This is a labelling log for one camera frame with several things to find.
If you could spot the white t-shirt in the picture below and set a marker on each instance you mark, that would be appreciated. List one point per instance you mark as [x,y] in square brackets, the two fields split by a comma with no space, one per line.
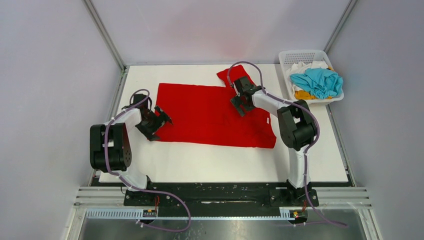
[300,68]

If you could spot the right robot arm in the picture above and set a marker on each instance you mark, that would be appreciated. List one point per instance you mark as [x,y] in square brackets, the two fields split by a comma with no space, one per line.
[297,127]

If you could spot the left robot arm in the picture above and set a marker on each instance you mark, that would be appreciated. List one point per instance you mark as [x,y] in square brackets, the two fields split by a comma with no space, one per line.
[109,143]

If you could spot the left aluminium corner post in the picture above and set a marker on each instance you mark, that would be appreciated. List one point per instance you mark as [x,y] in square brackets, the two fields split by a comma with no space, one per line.
[95,16]

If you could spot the aluminium corner post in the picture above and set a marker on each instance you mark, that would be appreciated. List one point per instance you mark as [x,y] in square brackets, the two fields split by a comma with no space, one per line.
[340,24]
[95,16]

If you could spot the aluminium frame rail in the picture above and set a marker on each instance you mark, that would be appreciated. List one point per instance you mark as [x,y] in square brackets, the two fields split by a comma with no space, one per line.
[344,213]

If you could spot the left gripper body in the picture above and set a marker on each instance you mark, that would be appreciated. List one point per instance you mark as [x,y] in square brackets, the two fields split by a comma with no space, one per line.
[152,121]

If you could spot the light blue t-shirt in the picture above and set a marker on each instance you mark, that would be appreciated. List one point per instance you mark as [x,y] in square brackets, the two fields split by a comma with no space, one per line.
[319,82]

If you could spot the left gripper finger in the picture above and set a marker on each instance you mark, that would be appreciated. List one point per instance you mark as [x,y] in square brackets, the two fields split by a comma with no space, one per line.
[162,117]
[151,136]

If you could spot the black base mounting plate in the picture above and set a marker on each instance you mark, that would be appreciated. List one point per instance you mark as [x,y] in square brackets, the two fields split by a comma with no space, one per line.
[232,199]

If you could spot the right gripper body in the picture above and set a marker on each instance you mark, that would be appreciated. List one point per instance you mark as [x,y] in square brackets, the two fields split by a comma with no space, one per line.
[242,100]

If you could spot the red t-shirt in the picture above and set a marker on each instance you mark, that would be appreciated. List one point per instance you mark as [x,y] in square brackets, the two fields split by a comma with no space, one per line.
[203,114]

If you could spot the yellow t-shirt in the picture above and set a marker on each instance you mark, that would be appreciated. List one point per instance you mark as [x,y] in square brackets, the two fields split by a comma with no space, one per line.
[304,95]

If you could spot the right aluminium corner post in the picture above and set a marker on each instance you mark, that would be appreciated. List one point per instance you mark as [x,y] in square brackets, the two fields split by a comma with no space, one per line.
[340,24]

